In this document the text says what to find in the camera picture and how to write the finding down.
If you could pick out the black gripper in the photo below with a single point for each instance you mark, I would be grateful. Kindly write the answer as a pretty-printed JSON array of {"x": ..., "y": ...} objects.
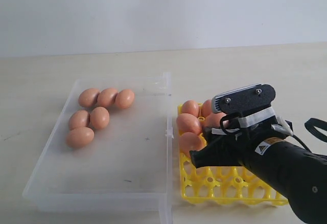
[{"x": 290, "y": 170}]

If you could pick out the brown egg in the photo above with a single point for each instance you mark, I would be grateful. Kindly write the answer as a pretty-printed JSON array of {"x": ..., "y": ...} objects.
[
  {"x": 206, "y": 108},
  {"x": 124, "y": 99},
  {"x": 213, "y": 120},
  {"x": 81, "y": 118},
  {"x": 80, "y": 137},
  {"x": 99, "y": 118},
  {"x": 189, "y": 141},
  {"x": 88, "y": 98},
  {"x": 106, "y": 97},
  {"x": 188, "y": 123},
  {"x": 190, "y": 107}
]

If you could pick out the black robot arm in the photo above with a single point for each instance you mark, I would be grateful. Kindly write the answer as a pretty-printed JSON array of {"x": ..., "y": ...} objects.
[{"x": 317, "y": 215}]

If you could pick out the yellow plastic egg tray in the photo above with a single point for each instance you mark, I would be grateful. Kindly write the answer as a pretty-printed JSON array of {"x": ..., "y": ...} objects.
[{"x": 223, "y": 185}]

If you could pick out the clear plastic bin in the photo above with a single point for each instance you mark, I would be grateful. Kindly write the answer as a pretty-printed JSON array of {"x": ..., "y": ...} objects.
[{"x": 128, "y": 165}]

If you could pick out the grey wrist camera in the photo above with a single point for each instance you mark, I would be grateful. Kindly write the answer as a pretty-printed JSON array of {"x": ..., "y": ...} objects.
[{"x": 250, "y": 104}]

